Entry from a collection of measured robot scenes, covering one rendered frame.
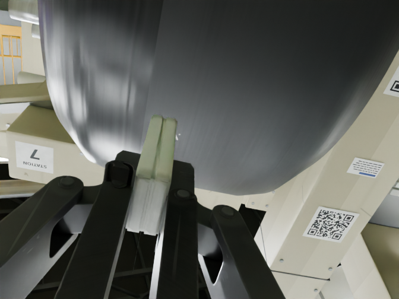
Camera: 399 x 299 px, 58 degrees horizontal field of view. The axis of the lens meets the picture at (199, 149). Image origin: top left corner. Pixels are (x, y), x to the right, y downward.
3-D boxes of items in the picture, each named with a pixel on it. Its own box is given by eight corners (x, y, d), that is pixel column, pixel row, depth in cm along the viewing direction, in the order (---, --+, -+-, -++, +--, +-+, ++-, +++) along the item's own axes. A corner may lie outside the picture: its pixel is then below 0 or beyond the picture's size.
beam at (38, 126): (252, 180, 91) (236, 221, 99) (244, 129, 112) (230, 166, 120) (2, 130, 84) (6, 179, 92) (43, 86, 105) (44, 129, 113)
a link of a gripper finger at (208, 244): (164, 220, 14) (240, 235, 14) (171, 158, 18) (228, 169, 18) (156, 251, 14) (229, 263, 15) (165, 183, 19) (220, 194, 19)
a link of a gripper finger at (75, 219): (120, 245, 14) (42, 232, 14) (138, 178, 19) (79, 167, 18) (126, 215, 13) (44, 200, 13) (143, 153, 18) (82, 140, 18)
